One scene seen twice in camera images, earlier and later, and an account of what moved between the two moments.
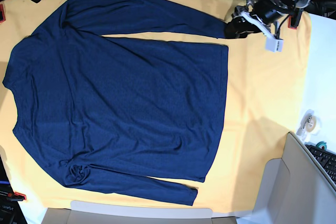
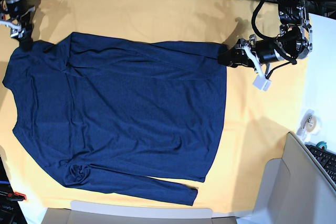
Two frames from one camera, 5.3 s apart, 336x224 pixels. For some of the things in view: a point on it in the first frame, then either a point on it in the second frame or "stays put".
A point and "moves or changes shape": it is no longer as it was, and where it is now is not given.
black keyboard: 326,159 stays put
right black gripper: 268,9 -> 251,53
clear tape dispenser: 310,125 stays put
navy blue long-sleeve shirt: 129,115 moves or changes shape
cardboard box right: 295,190 stays put
